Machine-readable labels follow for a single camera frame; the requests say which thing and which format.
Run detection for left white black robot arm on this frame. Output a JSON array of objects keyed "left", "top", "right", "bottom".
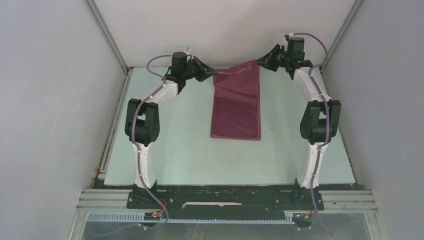
[{"left": 124, "top": 51, "right": 219, "bottom": 208}]

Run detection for maroon cloth napkin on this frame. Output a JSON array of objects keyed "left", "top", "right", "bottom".
[{"left": 210, "top": 60, "right": 261, "bottom": 141}]

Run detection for white cable duct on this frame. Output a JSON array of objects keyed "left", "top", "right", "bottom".
[{"left": 86, "top": 211, "right": 295, "bottom": 225}]

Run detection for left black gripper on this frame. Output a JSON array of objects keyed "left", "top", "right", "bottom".
[{"left": 182, "top": 56, "right": 218, "bottom": 83}]

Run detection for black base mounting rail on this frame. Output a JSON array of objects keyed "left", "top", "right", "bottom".
[{"left": 126, "top": 185, "right": 324, "bottom": 220}]

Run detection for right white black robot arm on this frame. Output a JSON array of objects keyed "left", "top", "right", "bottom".
[{"left": 255, "top": 33, "right": 342, "bottom": 209}]

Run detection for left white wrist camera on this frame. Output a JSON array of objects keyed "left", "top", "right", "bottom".
[{"left": 184, "top": 46, "right": 192, "bottom": 56}]

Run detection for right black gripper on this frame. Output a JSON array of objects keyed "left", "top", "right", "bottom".
[{"left": 255, "top": 44, "right": 291, "bottom": 73}]

